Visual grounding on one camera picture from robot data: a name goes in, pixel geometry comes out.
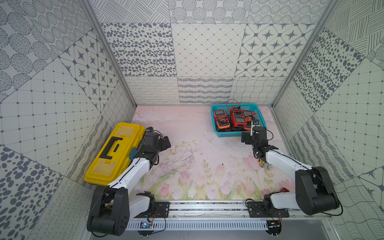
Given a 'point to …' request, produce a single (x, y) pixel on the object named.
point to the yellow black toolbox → (114, 155)
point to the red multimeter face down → (238, 121)
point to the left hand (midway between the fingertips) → (160, 138)
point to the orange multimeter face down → (221, 119)
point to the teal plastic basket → (228, 132)
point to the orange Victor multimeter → (249, 115)
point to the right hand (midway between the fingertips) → (252, 134)
